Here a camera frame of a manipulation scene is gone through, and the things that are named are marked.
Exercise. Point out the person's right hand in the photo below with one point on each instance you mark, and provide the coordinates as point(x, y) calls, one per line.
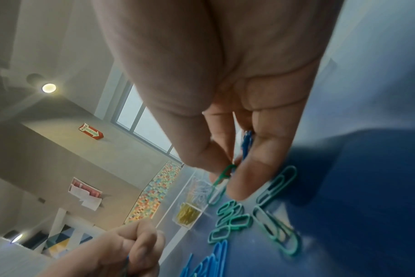
point(207, 59)

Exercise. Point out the person's left hand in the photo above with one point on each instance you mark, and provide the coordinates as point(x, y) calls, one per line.
point(101, 251)

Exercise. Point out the blue paper clip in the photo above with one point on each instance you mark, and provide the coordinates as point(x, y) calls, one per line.
point(246, 143)

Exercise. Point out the green paper clip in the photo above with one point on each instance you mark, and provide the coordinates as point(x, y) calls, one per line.
point(215, 187)

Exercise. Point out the geometric patterned panel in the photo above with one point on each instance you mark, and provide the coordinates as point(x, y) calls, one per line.
point(57, 239)

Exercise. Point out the white paper sheet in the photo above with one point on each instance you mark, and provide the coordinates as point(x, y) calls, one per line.
point(90, 203)

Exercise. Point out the round ceiling light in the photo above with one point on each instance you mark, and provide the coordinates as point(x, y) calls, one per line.
point(48, 87)
point(17, 237)

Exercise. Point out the window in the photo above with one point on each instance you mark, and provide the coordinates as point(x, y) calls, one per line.
point(139, 119)

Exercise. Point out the clear box of yellow clips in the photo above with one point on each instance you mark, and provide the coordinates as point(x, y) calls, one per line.
point(187, 214)

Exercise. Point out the pile of blue clips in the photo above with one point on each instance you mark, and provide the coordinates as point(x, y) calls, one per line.
point(211, 262)

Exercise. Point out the heap of white clips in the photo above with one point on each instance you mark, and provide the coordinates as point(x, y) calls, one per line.
point(199, 190)

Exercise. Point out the red arrow sign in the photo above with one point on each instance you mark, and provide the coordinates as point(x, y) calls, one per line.
point(91, 131)

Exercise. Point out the cluster of green clips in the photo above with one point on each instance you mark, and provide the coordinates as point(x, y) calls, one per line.
point(277, 230)

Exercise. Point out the pink wall poster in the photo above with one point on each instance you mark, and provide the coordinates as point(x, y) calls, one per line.
point(85, 187)

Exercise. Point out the colourful mosaic wall panel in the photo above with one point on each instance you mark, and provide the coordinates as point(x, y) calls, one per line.
point(156, 194)

